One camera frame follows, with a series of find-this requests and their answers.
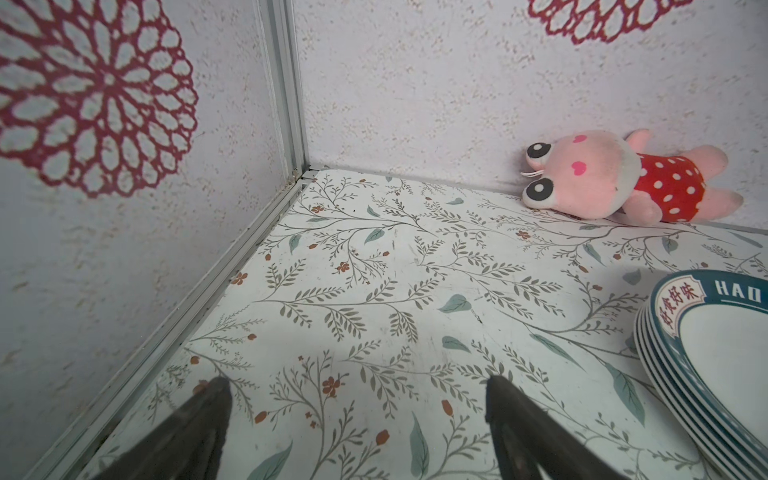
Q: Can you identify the pink plush toy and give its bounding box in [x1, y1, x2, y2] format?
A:
[522, 129, 744, 226]

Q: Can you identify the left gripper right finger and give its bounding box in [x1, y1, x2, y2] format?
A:
[485, 376, 622, 480]

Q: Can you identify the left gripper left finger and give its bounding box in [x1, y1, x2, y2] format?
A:
[97, 377, 233, 480]

